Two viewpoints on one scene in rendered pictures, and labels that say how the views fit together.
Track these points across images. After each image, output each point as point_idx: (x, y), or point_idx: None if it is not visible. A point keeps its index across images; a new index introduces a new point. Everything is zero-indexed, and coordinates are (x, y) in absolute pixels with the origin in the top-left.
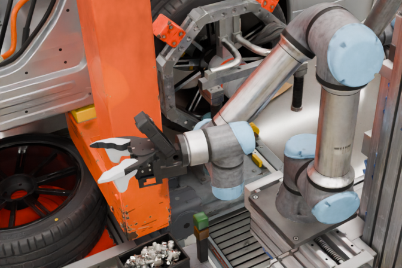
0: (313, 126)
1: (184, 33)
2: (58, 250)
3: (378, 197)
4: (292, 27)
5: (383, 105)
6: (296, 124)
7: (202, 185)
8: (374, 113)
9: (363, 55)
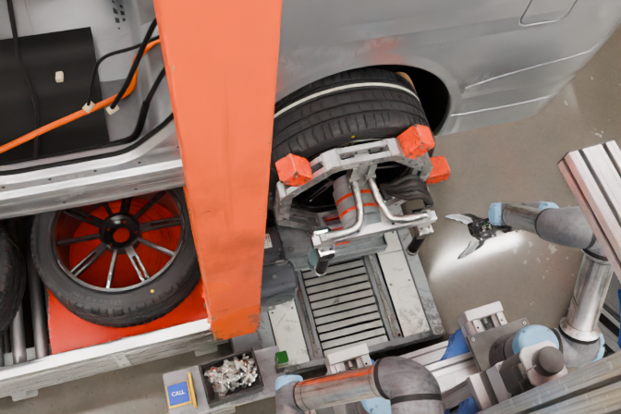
0: (452, 157)
1: (310, 178)
2: (151, 312)
3: None
4: (383, 378)
5: (462, 397)
6: (435, 148)
7: (308, 237)
8: (524, 155)
9: None
